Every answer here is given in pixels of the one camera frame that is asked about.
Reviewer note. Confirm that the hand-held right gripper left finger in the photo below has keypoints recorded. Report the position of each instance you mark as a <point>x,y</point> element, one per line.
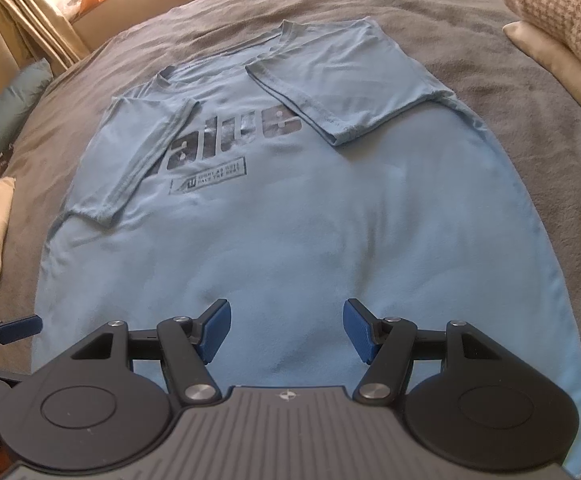
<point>215,330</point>

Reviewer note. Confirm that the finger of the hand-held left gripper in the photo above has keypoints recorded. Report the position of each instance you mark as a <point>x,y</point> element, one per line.
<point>18,327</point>

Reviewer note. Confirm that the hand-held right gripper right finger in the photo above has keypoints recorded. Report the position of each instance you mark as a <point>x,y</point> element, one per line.
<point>358,330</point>

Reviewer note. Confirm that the light blue printed t-shirt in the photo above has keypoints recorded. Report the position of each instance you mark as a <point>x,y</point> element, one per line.
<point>320,220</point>

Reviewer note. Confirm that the teal pillow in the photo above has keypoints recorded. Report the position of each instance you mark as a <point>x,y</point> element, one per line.
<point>10,105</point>

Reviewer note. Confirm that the grey bed blanket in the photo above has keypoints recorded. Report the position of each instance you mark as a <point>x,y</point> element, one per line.
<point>495,125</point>

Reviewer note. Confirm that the beige curtain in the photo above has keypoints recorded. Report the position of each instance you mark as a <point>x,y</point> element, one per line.
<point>25,20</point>

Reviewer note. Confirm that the folded houndstooth garment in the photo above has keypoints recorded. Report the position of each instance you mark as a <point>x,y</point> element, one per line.
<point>555,10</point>

